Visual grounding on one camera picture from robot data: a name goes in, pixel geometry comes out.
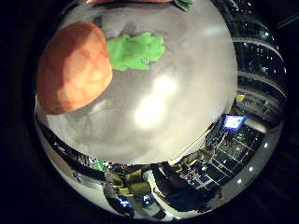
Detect round orange plush green leaves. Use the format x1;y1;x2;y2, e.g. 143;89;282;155
36;21;166;116

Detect long orange carrot plush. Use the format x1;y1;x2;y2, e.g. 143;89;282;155
85;0;195;13

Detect green plastic object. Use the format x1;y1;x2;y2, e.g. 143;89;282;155
90;158;106;171

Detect dark storage shelf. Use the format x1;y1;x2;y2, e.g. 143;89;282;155
192;124;266;189

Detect person in dark clothes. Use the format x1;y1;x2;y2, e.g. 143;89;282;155
150;161;224;213

